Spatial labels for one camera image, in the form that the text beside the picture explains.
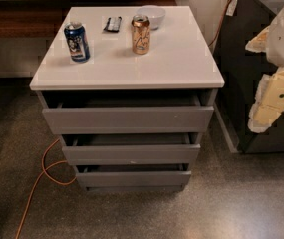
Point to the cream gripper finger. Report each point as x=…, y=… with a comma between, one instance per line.
x=269, y=102
x=258, y=43

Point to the grey top drawer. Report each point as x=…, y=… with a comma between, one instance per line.
x=128, y=119

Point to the grey drawer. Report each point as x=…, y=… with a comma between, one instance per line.
x=129, y=149
x=137, y=175
x=128, y=119

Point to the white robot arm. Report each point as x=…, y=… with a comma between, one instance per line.
x=275, y=41

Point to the white top drawer cabinet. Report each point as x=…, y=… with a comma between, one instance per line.
x=178, y=70

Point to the grey middle drawer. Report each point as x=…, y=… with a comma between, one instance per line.
x=129, y=149

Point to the grey bottom drawer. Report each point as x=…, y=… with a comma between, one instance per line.
x=137, y=175

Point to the white bowl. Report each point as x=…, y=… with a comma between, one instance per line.
x=156, y=15

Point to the gold soda can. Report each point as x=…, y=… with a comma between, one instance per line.
x=140, y=34

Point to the black snack packet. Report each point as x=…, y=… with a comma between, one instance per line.
x=113, y=24

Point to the blue soda can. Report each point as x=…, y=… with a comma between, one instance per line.
x=75, y=35

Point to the brown wooden bench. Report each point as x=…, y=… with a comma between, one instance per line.
x=43, y=18

